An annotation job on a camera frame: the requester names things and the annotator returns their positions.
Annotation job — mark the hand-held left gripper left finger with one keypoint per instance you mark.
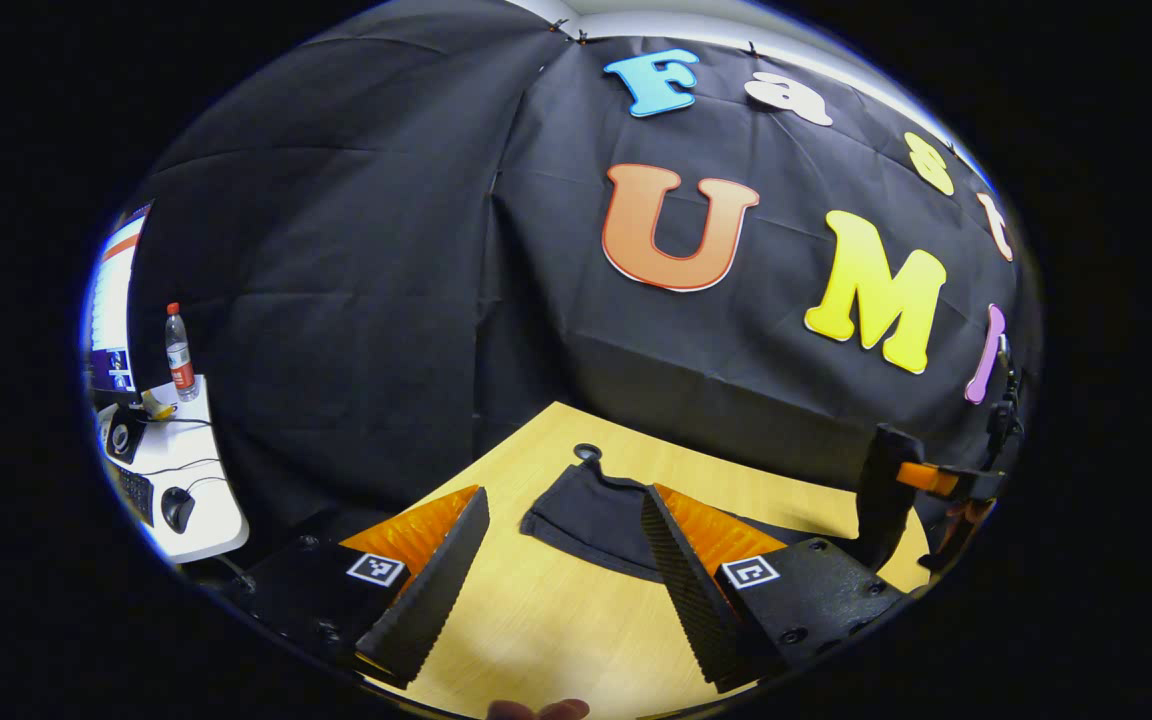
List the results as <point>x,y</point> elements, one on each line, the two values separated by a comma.
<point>436,590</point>

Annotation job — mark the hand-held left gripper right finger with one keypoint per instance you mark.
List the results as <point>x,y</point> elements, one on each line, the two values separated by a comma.
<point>691,590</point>

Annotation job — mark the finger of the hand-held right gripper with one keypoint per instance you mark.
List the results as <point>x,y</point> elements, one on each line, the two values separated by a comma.
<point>886,500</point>
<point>926,477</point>

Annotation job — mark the black jeans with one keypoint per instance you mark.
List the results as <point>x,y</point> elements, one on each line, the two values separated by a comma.
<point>586,515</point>

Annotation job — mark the black round table grommet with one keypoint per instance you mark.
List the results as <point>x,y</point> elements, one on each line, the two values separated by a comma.
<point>587,452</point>

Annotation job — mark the white side desk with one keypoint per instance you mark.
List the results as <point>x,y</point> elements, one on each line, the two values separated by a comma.
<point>216,520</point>

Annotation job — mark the black computer mouse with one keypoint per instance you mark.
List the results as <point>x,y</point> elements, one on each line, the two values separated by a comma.
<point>178,510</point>

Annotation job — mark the black backdrop cloth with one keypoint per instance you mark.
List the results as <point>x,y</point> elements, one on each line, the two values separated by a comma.
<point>386,300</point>

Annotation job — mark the black keyboard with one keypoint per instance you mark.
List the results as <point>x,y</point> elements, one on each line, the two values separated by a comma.
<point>134,492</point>

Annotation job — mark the small yellow object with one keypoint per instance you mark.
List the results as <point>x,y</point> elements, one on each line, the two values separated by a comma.
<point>158,408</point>

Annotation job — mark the clear water bottle red label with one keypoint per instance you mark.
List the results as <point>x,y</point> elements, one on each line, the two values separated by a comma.
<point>181,365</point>

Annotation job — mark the black round speaker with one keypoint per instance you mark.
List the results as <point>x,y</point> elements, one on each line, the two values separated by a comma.
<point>124,437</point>

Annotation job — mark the computer monitor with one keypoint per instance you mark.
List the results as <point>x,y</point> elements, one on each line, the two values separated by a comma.
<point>111,300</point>

